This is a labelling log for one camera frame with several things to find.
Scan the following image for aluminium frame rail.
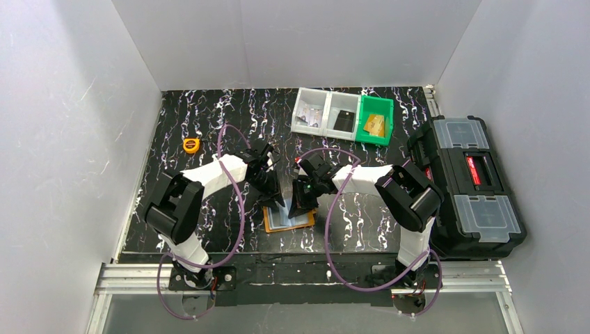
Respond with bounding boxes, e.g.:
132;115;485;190
86;262;525;334

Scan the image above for photo cards in bin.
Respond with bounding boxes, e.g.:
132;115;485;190
296;104;323;128

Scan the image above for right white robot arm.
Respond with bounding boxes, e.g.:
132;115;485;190
288;148;444;273

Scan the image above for black plastic toolbox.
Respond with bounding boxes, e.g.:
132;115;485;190
407;116;527;261

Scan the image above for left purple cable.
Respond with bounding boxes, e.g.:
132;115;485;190
157;123;252;321

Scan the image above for green plastic bin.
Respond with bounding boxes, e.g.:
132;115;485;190
355;95;394;146

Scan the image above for left grey plastic bin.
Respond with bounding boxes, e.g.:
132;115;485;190
291;88;331;136

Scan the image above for gold credit card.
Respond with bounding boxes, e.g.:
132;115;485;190
363;114;383;136

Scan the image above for yellow tape measure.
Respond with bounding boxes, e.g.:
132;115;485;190
182;138;200;154

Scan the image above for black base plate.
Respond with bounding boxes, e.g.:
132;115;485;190
162;253;440;307

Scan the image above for middle grey plastic bin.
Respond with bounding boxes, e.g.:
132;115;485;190
322;92;361;141

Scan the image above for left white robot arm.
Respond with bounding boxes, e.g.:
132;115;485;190
142;138;285;273

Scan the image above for black card in bin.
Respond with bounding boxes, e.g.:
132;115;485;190
333;110;356;132

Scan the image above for orange leather card holder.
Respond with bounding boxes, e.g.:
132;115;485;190
263;207;316;233

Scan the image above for grey plastic bin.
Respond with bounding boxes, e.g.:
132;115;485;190
291;88;331;136
322;92;361;141

